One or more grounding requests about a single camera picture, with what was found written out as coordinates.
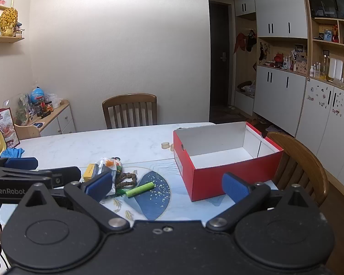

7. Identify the pile of small toys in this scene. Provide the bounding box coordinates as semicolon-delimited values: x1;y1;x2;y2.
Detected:
16;93;35;127

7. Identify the red hanging cloth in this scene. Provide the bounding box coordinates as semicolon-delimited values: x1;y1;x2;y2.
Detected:
233;32;247;54

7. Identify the red cardboard box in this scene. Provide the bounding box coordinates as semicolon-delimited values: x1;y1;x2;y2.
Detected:
173;121;284;202

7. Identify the dark glass jar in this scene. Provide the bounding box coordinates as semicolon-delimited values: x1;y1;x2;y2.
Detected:
33;97;45;117

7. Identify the tall clear bottle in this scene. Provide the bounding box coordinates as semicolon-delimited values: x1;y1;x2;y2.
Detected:
321;50;330;81

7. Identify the small yellow box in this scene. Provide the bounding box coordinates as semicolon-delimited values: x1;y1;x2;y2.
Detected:
83;164;99;182

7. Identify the green tube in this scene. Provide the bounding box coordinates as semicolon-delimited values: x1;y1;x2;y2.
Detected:
125;182;155;198

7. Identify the dark door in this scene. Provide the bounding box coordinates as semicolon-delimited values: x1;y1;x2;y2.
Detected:
209;1;230;122

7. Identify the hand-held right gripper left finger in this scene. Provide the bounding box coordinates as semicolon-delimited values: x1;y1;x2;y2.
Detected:
17;170;131;231

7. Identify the gold ornament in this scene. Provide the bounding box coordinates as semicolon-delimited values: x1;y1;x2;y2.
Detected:
0;8;18;37

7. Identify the white wall cabinet unit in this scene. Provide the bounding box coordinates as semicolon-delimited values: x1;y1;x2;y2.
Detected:
233;0;344;188

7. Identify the crumpled white plastic bag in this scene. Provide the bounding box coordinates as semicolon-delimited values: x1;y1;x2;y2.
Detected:
44;93;62;109

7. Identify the dark wooden slat chair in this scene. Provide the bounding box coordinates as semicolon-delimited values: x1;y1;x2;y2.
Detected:
102;93;158;129

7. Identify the brown bead bracelet green tassel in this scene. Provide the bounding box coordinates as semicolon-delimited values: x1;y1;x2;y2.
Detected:
113;171;138;198

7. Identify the blue glove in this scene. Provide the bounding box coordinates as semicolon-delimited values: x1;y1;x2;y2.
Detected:
0;147;25;159

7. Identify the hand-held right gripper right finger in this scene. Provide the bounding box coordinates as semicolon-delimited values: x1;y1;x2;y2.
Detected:
205;173;319;231

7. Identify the light wooden high chair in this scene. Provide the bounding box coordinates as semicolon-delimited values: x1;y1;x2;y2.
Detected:
14;120;46;141

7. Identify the clear bag with snacks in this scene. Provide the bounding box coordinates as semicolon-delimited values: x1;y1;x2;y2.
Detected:
96;157;119;197

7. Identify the light wooden curved chair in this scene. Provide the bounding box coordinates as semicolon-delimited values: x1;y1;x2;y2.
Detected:
266;132;330;207

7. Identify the blue globe toy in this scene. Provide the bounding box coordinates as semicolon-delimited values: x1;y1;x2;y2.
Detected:
31;87;45;104

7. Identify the white sideboard wooden top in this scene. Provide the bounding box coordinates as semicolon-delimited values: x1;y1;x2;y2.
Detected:
16;100;76;138

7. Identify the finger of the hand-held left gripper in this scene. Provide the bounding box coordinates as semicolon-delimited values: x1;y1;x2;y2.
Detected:
0;166;81;190
0;157;38;170

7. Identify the red snack bag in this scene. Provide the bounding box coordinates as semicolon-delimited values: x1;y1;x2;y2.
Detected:
0;107;20;148

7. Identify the black hanging bag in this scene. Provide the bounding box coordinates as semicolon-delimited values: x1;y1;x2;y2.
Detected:
246;29;258;52

